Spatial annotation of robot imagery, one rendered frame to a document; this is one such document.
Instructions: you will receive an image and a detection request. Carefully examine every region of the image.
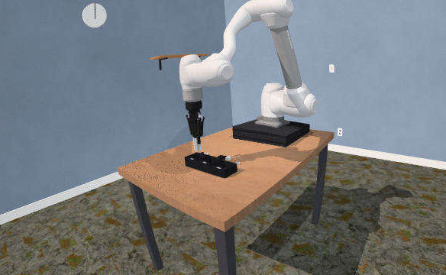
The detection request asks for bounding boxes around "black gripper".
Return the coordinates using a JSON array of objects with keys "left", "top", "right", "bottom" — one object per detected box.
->
[{"left": 186, "top": 100, "right": 205, "bottom": 151}]

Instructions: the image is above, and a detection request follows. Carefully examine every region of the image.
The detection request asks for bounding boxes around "black rack of three bins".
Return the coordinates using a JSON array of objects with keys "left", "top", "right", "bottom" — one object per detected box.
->
[{"left": 184, "top": 152, "right": 238, "bottom": 178}]

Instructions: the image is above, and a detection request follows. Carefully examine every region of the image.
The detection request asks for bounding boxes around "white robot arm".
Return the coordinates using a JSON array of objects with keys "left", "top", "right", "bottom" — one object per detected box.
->
[{"left": 179, "top": 0, "right": 318, "bottom": 128}]

